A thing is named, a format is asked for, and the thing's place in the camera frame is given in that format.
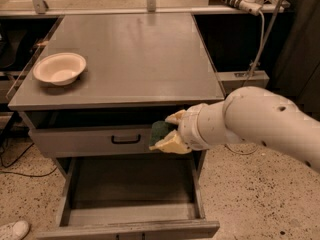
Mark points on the metal back shelf frame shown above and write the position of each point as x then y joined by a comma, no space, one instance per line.
100,4

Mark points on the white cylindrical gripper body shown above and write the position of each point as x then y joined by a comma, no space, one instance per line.
189,128

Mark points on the dark grey cabinet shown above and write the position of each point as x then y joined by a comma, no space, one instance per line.
296,74

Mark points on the dark green sponge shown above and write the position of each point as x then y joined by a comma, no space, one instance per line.
160,130

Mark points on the open middle grey drawer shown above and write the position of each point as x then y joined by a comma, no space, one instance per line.
133,197

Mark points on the black drawer handle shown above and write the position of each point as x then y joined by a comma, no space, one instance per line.
123,140

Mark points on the white paper bowl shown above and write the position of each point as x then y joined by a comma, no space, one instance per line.
59,69

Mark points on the closed upper grey drawer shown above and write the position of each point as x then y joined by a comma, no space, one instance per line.
89,141

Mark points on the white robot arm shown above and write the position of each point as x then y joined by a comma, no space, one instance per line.
248,114

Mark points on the white sneaker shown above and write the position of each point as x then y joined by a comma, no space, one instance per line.
14,230

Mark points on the grey metal drawer cabinet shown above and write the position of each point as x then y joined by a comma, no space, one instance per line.
140,68

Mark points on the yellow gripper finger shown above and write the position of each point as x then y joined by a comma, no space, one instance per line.
176,117
171,143

